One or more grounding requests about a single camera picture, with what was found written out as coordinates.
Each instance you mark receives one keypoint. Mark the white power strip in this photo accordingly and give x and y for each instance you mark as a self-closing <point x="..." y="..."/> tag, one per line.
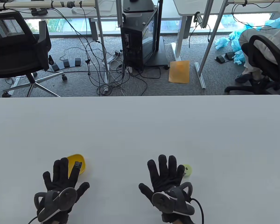
<point x="114" y="57"/>

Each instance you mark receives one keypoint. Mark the black computer tower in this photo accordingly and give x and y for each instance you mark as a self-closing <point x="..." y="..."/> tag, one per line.
<point x="133" y="42"/>

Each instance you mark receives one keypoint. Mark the black wrist controller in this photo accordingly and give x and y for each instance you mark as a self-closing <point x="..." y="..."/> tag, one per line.
<point x="163" y="201"/>
<point x="65" y="198"/>

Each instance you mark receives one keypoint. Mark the aluminium rail with black clamps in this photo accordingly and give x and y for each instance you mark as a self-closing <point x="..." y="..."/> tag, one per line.
<point x="37" y="4"/>

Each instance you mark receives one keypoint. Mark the small yellow dish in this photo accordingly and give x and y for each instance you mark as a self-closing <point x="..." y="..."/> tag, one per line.
<point x="83" y="166"/>

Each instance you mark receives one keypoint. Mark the black foot pedal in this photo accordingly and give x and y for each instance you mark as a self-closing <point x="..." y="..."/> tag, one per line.
<point x="224" y="57"/>

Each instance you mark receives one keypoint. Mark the black left wrist controller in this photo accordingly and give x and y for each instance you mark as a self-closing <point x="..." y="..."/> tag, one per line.
<point x="65" y="198"/>

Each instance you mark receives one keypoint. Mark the plain aluminium frame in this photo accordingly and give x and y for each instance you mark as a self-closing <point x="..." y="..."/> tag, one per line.
<point x="103" y="46"/>

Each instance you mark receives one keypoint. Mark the orange sheet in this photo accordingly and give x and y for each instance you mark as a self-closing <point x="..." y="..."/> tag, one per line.
<point x="179" y="72"/>

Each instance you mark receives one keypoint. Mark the black right wrist controller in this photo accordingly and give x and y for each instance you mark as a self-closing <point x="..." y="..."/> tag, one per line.
<point x="163" y="201"/>

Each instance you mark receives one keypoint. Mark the pile of blue plastic bags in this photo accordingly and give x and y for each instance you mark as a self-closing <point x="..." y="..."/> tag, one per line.
<point x="235" y="37"/>

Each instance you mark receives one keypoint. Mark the person's left hand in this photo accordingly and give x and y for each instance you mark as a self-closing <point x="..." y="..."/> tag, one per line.
<point x="60" y="177"/>

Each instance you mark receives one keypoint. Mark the aluminium frame with number tag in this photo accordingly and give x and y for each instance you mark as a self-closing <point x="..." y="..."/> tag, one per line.
<point x="207" y="46"/>

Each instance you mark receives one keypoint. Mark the black armrest office chair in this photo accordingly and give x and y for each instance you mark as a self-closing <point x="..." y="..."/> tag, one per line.
<point x="270" y="67"/>

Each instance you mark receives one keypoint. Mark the black power adapter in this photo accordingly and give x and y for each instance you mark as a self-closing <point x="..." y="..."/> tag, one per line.
<point x="39" y="12"/>

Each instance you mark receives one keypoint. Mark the grey triple foot pedal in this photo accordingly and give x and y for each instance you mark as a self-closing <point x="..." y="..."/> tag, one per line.
<point x="66" y="63"/>

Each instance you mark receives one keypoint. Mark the white desk with grey leg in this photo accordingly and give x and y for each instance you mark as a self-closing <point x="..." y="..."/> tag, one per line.
<point x="60" y="14"/>

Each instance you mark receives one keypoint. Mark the person's right hand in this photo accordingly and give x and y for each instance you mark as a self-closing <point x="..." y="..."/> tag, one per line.
<point x="163" y="179"/>

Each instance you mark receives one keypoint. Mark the black mesh office chair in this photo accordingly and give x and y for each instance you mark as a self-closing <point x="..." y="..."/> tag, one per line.
<point x="14" y="58"/>

